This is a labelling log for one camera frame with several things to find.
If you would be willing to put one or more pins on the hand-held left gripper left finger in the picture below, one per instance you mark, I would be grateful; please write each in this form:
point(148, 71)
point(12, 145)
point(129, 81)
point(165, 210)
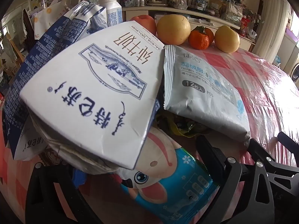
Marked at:
point(37, 203)

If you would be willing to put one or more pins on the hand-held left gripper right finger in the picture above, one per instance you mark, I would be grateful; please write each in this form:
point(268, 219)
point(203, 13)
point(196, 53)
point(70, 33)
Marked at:
point(215, 158)

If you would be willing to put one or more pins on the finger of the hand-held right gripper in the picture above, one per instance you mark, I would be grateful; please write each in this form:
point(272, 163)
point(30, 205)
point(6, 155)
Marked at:
point(289, 142)

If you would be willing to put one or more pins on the blue cartoon tissue packet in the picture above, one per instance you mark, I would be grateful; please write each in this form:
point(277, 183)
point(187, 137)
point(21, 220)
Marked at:
point(177, 179)

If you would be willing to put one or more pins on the grey wet wipes packet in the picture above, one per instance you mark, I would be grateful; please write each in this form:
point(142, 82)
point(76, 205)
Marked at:
point(205, 98)

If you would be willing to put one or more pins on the white milk carton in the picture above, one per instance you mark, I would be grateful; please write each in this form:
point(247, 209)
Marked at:
point(93, 86)

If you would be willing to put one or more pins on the blue milk carton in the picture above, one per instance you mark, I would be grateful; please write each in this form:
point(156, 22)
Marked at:
point(46, 51)

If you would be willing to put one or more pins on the yellow green plastic wrapper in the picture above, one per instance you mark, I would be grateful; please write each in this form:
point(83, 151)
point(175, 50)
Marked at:
point(177, 130)

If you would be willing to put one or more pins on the flattened carton with red print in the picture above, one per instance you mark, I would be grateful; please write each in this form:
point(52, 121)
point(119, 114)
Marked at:
point(30, 144)

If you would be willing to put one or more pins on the red checked tablecloth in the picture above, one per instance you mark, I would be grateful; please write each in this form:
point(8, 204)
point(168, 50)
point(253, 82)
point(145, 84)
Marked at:
point(257, 86)

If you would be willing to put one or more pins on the white washing machine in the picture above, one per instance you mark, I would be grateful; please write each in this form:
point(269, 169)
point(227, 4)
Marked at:
point(295, 67)

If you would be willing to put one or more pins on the small yellow pear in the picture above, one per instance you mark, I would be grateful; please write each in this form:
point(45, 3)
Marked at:
point(226, 38)

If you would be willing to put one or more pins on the orange tangerine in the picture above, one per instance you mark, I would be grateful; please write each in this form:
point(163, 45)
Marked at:
point(198, 38)
point(211, 35)

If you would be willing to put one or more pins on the red gift packet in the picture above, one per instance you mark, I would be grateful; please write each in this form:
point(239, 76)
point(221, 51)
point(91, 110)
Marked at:
point(244, 25)

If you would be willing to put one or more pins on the white curtain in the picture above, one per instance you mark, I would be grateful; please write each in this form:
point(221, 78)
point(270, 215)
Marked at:
point(271, 16)

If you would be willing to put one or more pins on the large yellow pear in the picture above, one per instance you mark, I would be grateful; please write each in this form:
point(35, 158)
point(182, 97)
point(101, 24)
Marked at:
point(172, 29)

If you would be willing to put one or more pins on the clear bag of goods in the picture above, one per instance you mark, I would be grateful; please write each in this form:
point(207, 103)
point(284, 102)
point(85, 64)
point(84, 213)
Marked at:
point(233, 14)

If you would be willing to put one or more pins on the red apple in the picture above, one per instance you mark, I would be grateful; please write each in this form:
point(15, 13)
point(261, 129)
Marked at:
point(144, 23)

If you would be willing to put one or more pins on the brown cardboard box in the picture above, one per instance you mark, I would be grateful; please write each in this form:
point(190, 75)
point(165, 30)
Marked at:
point(216, 5)

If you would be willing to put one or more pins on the small water bottle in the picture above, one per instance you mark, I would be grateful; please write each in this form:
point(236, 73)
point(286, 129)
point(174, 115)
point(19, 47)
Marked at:
point(203, 2)
point(197, 2)

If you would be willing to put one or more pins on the white television cabinet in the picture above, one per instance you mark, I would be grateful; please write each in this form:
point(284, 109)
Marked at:
point(137, 12)

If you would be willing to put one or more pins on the cluster of small glass jars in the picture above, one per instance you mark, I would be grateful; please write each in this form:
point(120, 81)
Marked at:
point(135, 1)

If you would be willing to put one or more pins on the white milk bottle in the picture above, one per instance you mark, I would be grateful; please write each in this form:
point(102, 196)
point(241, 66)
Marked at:
point(112, 11)

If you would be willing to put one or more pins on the fruit print cloth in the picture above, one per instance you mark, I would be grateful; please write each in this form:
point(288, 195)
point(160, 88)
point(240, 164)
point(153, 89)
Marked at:
point(49, 16)

